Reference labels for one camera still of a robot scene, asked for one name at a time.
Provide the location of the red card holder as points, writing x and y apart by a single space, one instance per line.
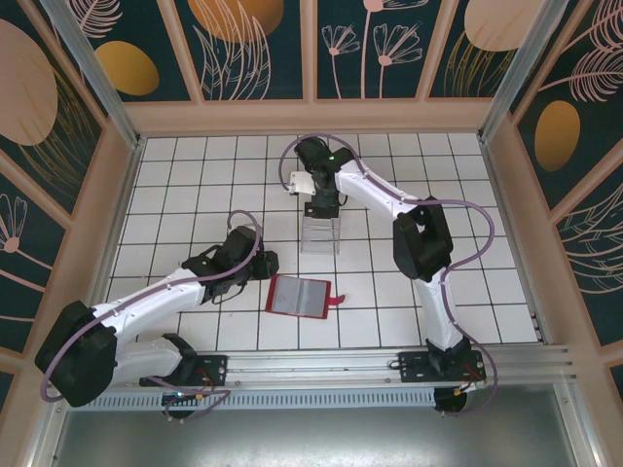
299 297

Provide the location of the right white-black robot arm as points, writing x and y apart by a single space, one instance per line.
370 187

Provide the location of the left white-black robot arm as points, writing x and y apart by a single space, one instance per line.
146 304

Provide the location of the grey metal panel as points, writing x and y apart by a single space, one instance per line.
316 438

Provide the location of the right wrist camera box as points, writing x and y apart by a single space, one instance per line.
302 182

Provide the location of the aluminium mounting rail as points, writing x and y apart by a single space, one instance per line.
316 365

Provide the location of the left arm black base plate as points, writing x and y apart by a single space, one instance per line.
214 370

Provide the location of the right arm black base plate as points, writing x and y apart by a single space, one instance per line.
414 370

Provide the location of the aluminium frame post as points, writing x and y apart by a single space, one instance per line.
97 73
517 73

